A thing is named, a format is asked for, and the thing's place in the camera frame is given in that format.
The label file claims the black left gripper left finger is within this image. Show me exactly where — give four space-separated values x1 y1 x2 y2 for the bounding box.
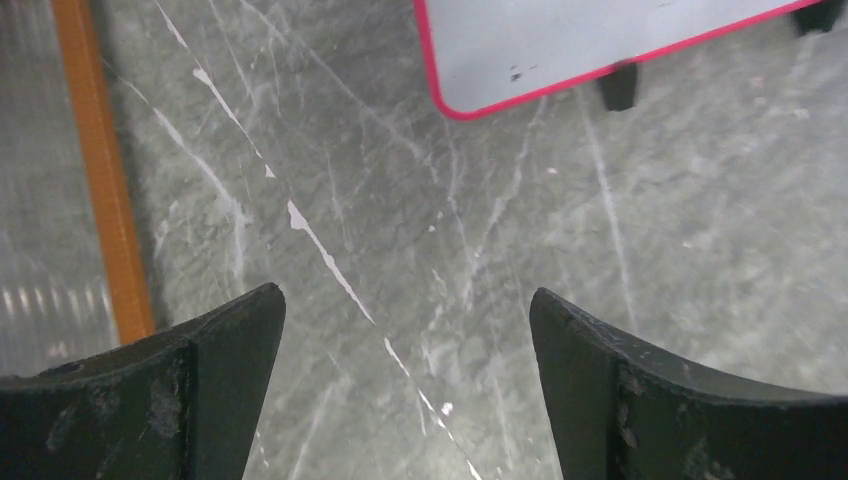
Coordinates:
1 283 286 479

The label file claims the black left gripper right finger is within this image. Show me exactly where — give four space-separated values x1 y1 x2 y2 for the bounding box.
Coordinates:
529 288 847 479

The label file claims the pink-framed whiteboard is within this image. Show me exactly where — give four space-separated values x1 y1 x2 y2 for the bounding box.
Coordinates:
414 1 807 120

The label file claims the black whiteboard foot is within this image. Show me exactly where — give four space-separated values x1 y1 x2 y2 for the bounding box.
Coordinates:
596 62 639 112
790 0 846 36

